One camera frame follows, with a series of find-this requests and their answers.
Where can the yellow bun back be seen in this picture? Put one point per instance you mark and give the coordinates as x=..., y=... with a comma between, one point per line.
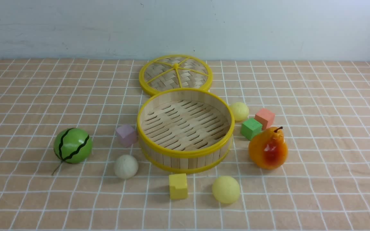
x=240, y=111

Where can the yellow bun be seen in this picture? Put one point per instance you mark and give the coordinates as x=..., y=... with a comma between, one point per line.
x=240, y=111
x=226, y=189

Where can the white bun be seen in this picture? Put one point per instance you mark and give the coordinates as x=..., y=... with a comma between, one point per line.
x=125, y=166

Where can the yellow bun front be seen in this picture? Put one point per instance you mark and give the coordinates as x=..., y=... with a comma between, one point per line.
x=226, y=189

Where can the bamboo steamer tray yellow rim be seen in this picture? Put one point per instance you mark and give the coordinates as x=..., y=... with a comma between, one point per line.
x=185, y=130

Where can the woven bamboo steamer lid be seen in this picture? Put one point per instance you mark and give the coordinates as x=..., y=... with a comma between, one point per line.
x=175, y=71

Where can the purple cube block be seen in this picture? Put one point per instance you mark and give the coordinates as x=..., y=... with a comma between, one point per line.
x=127, y=135

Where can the green cube block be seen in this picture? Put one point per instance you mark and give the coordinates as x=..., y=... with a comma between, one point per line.
x=250, y=128

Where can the yellow cube block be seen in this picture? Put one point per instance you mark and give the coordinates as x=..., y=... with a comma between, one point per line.
x=178, y=187

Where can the salmon cube block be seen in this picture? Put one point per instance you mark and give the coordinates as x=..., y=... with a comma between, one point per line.
x=265, y=117

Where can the orange toy pear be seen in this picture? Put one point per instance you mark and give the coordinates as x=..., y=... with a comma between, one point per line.
x=268, y=150

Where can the green toy watermelon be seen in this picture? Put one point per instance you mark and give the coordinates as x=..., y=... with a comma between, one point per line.
x=73, y=145

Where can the checkered orange tablecloth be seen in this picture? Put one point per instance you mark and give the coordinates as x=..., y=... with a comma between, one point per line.
x=323, y=106

